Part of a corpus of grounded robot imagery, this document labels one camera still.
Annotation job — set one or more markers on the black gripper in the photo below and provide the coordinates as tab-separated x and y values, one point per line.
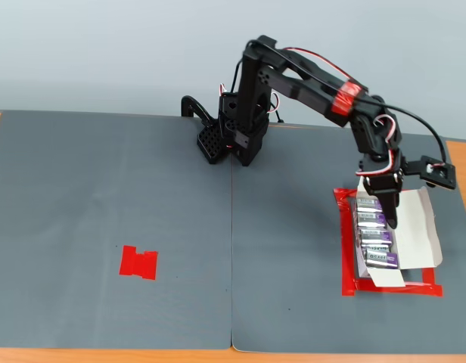
383	184

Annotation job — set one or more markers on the white cardboard box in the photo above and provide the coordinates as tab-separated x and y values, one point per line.
418	234

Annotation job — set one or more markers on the red tape wrap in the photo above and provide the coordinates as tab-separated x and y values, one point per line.
344	99

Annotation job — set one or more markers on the grey rubber mat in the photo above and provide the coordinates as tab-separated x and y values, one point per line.
66	189
293	246

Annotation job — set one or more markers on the black table clamp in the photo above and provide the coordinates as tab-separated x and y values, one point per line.
197	106

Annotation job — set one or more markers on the red tape patch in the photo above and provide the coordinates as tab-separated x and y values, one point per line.
138	264

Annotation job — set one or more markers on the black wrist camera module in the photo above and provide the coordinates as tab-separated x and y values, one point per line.
448	177

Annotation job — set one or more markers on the red tape frame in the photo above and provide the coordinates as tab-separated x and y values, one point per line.
348	264

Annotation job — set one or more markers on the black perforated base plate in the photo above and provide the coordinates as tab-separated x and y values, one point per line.
208	143

